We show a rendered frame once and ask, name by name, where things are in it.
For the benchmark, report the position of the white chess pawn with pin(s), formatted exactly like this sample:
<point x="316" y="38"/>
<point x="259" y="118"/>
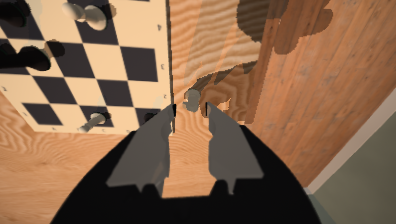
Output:
<point x="93" y="15"/>
<point x="96" y="118"/>

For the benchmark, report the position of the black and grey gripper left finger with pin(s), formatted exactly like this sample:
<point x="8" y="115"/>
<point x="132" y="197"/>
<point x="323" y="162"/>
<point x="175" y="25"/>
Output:
<point x="138" y="159"/>

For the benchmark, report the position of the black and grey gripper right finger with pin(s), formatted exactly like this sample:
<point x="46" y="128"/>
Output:
<point x="252" y="170"/>

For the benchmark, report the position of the black and cream chessboard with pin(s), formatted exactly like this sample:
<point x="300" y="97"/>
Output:
<point x="122" y="72"/>

